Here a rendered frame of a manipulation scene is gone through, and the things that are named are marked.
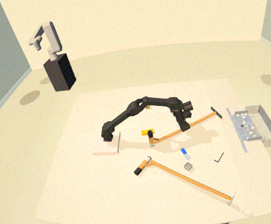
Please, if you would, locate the long-handled scraper with black blade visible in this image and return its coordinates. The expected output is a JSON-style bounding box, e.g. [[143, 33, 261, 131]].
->
[[147, 107, 222, 147]]

